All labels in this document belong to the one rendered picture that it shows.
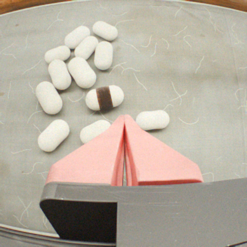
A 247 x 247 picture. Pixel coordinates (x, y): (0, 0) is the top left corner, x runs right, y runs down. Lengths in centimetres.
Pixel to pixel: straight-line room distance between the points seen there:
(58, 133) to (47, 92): 4
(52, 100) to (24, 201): 11
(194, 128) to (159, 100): 5
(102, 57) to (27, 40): 12
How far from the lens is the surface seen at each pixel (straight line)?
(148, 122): 19
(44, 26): 29
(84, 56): 23
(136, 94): 21
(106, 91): 19
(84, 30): 24
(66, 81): 21
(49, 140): 20
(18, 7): 34
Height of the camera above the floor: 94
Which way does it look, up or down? 77 degrees down
